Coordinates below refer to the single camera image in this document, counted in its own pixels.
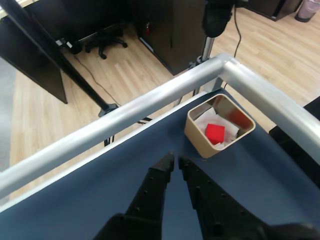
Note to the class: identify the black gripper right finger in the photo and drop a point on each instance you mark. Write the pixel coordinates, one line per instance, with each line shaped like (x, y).
(215, 207)

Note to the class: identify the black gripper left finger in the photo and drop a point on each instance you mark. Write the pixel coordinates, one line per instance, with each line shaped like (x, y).
(147, 200)

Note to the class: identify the red cube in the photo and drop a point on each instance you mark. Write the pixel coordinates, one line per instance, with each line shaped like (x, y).
(215, 132)

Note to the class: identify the beige rounded box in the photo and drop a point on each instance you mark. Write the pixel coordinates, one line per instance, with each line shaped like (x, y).
(197, 135)

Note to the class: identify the dark blue table mat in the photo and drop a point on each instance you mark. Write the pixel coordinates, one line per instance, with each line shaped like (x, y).
(87, 187)

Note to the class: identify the white tissue paper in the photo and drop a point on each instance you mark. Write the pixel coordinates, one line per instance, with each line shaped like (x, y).
(202, 122)

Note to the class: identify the black slanted stand leg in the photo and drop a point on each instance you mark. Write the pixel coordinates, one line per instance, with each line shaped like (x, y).
(75, 72)

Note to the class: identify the black office chair base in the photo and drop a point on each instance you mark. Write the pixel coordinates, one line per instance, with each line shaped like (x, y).
(107, 41)

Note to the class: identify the tall black cabinet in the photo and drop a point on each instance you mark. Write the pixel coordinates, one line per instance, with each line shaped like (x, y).
(170, 32)

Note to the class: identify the black desk side panel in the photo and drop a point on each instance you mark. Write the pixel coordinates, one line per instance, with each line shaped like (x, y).
(37, 70)

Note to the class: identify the small red fire extinguisher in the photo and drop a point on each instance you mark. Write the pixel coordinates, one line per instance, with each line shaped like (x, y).
(148, 29)

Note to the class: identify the black power adapter bundle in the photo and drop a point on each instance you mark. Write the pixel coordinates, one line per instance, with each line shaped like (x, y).
(71, 46)

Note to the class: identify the black device on silver pole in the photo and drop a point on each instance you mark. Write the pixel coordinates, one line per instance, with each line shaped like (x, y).
(216, 17)

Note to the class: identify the low black furniture unit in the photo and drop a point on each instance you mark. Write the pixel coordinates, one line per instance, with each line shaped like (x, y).
(270, 6)

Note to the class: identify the grey waste bin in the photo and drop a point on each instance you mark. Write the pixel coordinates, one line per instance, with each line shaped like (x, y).
(307, 10)

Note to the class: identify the silver tubular table rail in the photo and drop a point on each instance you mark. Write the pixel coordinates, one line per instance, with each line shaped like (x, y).
(125, 112)

